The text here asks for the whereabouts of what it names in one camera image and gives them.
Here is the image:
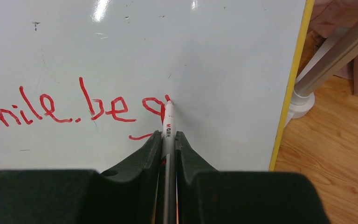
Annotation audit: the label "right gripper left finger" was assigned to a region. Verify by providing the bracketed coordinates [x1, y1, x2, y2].
[0, 131, 162, 224]

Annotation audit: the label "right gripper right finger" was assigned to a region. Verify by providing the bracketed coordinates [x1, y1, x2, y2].
[175, 132, 330, 224]

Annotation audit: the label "white red marker pen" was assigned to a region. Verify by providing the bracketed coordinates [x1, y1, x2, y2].
[162, 100, 177, 224]

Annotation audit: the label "yellow framed whiteboard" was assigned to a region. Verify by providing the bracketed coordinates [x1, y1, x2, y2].
[0, 0, 314, 171]

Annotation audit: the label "silver clothes rack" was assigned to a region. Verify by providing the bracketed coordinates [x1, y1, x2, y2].
[285, 33, 358, 125]

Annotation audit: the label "pink shorts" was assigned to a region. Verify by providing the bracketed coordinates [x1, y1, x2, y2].
[310, 0, 358, 95]

